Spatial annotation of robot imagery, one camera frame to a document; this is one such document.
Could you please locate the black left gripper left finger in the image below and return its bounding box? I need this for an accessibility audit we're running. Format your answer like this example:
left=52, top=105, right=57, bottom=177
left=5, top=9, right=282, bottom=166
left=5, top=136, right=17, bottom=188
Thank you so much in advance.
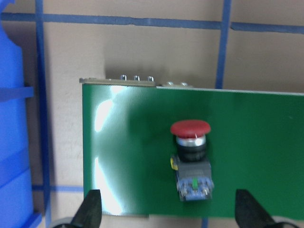
left=70, top=190, right=102, bottom=228

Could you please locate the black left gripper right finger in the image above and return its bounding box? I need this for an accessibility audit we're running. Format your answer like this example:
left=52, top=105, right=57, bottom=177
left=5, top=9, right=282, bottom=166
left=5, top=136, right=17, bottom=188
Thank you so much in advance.
left=235, top=189, right=277, bottom=228

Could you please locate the red mushroom push button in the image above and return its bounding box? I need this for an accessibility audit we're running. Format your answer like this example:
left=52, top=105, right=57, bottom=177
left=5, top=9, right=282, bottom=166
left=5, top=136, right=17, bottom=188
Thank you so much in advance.
left=170, top=119, right=214, bottom=201

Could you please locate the blue plastic bin left side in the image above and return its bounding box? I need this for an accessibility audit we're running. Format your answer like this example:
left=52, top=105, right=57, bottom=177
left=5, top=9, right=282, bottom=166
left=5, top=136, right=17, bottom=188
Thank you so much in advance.
left=0, top=0, right=43, bottom=228

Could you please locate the green conveyor belt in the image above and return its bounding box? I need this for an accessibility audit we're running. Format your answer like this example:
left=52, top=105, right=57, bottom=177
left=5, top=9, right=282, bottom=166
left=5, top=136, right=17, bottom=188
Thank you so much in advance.
left=80, top=78, right=304, bottom=220

